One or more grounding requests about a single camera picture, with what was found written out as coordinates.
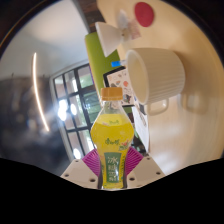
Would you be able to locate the black pendant ceiling lamps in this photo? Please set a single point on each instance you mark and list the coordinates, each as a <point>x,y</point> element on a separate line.
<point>62,111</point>

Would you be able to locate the long curved light strip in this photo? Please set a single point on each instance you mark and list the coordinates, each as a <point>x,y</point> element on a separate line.
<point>37,96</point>

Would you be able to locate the large dark-framed window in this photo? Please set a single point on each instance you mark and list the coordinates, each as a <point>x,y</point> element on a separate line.
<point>78,93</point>

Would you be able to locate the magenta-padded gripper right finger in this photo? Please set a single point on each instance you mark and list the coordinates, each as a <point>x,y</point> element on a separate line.
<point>146,171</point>

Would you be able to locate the green upholstered bench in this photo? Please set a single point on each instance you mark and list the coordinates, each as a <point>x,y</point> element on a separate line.
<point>96,63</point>

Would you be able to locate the small blue-capped tube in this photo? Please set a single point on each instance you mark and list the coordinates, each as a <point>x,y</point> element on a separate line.
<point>116,63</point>

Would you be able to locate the yellow drink bottle orange cap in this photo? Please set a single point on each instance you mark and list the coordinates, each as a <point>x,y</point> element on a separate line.
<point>111,133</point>

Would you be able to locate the white ribbed mug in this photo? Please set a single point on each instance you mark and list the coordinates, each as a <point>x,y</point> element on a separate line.
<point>160,75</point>

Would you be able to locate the black-framed tablet with stickers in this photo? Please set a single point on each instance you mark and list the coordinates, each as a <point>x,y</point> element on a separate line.
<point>116,80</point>

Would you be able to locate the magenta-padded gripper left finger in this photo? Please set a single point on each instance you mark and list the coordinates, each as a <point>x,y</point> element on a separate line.
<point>78,173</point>

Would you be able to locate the flat round red coaster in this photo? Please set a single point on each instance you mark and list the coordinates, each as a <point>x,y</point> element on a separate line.
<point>144,14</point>

